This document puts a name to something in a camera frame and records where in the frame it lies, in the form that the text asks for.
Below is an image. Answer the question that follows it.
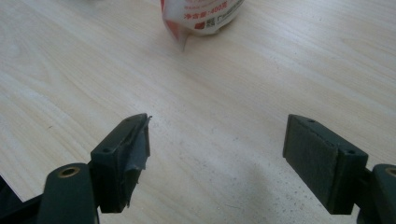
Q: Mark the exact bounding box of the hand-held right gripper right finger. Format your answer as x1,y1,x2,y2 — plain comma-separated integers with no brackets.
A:
282,113,370,216

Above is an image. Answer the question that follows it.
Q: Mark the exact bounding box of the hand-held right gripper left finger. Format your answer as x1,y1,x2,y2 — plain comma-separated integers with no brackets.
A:
90,113,152,215

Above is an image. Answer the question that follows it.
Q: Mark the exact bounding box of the white plastic bag red print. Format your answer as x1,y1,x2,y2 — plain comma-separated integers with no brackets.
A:
160,0,246,51

